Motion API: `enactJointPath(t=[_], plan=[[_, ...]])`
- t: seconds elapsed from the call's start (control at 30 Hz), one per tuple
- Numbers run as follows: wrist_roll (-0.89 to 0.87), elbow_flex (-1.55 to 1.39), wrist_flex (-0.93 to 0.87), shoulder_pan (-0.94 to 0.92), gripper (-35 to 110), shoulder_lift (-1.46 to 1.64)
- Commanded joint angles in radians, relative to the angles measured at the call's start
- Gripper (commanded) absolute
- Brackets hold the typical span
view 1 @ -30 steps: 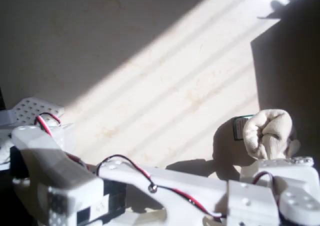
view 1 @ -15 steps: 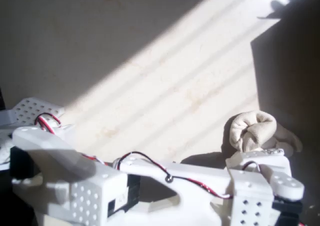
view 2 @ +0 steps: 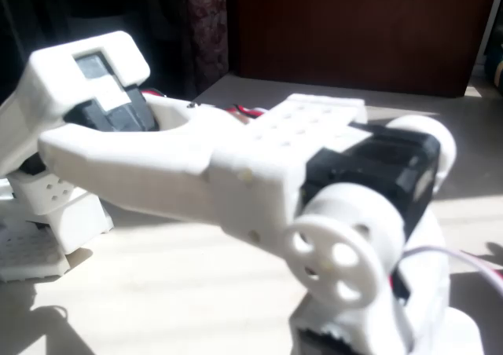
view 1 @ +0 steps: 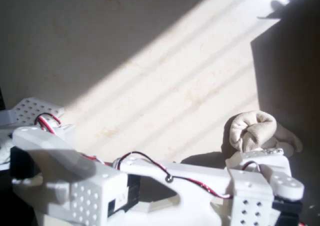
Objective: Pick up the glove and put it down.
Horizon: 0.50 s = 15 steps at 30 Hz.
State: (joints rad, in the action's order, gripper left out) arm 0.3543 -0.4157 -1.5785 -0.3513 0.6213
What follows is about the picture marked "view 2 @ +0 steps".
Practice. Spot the white vertical door trim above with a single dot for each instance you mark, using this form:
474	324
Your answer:
489	9

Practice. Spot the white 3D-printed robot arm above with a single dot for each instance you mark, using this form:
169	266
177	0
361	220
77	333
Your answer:
157	162

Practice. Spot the white perforated base plate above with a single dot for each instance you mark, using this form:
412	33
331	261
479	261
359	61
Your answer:
23	253

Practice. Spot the dark brown wooden cabinet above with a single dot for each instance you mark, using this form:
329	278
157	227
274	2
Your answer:
353	37

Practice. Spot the dark patterned curtain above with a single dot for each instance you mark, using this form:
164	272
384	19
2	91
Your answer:
208	37

